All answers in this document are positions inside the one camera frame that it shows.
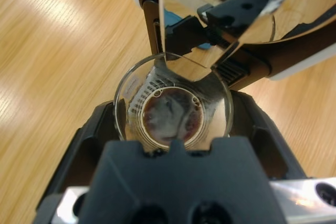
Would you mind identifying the white capsule coffee machine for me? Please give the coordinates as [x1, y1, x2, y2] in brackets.
[127, 0, 336, 92]

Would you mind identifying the silver coffee machine lever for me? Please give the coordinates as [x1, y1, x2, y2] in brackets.
[157, 0, 336, 69]

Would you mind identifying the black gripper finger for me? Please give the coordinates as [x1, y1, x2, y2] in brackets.
[225, 89, 308, 180]
[35, 100, 127, 222]

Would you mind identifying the clear drinking glass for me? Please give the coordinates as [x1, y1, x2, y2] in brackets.
[113, 52, 234, 154]

